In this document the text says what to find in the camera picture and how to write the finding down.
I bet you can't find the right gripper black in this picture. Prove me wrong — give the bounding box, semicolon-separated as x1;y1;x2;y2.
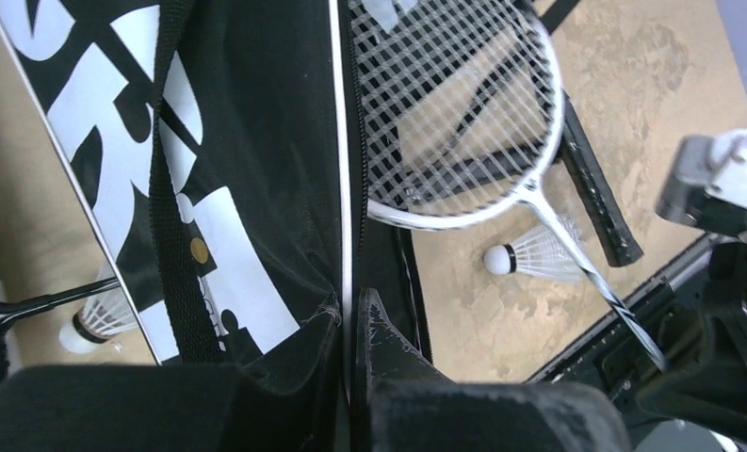
636;242;747;444

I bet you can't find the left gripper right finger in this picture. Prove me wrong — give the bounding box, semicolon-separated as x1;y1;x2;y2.
350;289;632;451

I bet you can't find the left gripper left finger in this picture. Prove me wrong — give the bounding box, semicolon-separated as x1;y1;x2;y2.
0;324;343;452

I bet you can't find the black SPORT racket bag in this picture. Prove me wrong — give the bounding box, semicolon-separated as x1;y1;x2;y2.
0;1;373;365

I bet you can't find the left white shuttlecock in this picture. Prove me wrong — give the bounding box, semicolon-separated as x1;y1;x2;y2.
57;284;138;354

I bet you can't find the white shuttlecock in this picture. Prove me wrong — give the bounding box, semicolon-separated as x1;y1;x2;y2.
57;284;138;354
482;225;581;283

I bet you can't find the right white shuttlecock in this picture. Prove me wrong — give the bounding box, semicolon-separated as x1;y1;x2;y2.
482;225;581;283

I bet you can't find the black racket at back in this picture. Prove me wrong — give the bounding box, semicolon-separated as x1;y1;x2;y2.
558;94;644;267

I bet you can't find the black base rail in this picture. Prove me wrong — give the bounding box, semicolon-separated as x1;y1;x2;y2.
526;234;723;431

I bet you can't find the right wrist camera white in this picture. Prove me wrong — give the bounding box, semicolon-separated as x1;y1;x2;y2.
655;128;747;243

